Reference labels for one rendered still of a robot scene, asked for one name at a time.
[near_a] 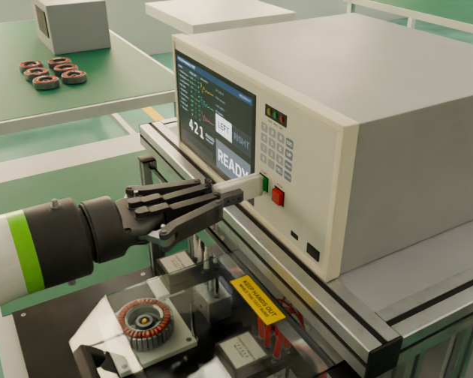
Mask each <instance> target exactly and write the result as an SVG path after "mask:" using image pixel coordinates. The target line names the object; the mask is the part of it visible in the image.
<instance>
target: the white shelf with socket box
mask: <svg viewBox="0 0 473 378"><path fill-rule="evenodd" d="M145 8H146V14H148V15H150V16H151V17H154V18H156V19H157V20H160V21H162V22H163V23H166V24H168V25H169V26H172V27H174V28H175V29H178V30H180V31H181V32H184V33H186V34H187V35H192V34H199V33H204V32H215V31H221V30H227V29H238V28H244V27H249V26H260V25H266V24H273V23H283V22H289V21H295V20H296V14H297V13H296V12H293V11H291V10H286V9H284V8H281V7H276V6H274V5H271V4H267V3H264V2H262V1H257V0H172V1H157V2H150V3H145Z"/></svg>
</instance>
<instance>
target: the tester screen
mask: <svg viewBox="0 0 473 378"><path fill-rule="evenodd" d="M176 58H177V70H178V83H179V108H180V121H181V133H182V128H185V129H186V130H187V131H188V132H189V133H190V134H191V135H192V136H194V137H195V138H196V139H197V140H199V141H200V142H201V143H203V144H204V145H205V146H206V147H207V148H208V149H209V150H210V151H211V152H213V161H212V160H211V159H210V158H209V157H207V156H206V155H205V154H204V153H203V152H202V151H201V150H200V149H199V148H197V147H196V146H195V145H194V144H193V143H192V142H190V141H189V140H188V139H187V138H185V137H184V136H183V135H182V139H183V140H184V141H185V142H186V143H188V144H189V145H190V146H191V147H192V148H193V149H194V150H195V151H196V152H197V153H198V154H200V155H201V156H202V157H203V158H204V159H205V160H207V161H208V162H209V163H210V164H211V165H212V166H214V167H215V168H216V169H217V170H218V171H219V172H220V173H221V174H222V175H223V176H224V177H226V178H227V179H228V180H231V179H230V178H229V177H228V176H227V175H225V174H224V173H223V172H222V171H221V170H220V169H219V168H218V167H217V166H216V141H215V138H216V139H217V140H219V141H220V142H222V143H223V144H224V145H226V146H227V147H228V148H229V149H230V150H231V151H233V152H234V153H236V154H237V155H238V156H240V157H241V158H242V159H243V160H244V161H246V162H247V163H248V164H250V165H251V174H252V99H251V98H250V97H248V96H246V95H244V94H243V93H241V92H240V91H237V90H236V89H234V88H233V87H231V86H229V85H228V84H226V83H225V82H222V81H221V80H219V79H217V78H216V77H214V76H213V75H211V74H209V73H207V72H206V71H204V70H202V69H201V68H199V67H198V66H196V65H194V64H192V63H191V62H189V61H187V60H185V59H184V58H182V57H181V56H179V55H177V54H176ZM216 113H217V114H218V115H220V116H221V117H222V118H223V119H225V120H226V121H228V122H230V123H231V124H232V125H233V126H235V127H236V128H238V129H239V130H241V131H242V132H243V133H245V134H246V135H248V136H249V137H251V157H249V156H248V155H247V154H246V153H244V152H243V151H241V150H240V149H239V148H237V147H236V146H235V145H234V144H233V143H231V142H230V141H228V140H227V139H225V138H224V137H223V136H222V135H221V134H219V133H218V132H217V131H216V128H215V114H216ZM188 117H191V118H192V119H193V120H195V121H196V122H197V123H198V124H199V125H201V126H202V127H203V128H204V141H203V140H202V139H201V138H200V137H198V136H197V135H196V134H195V133H193V132H192V131H191V130H190V129H189V125H188Z"/></svg>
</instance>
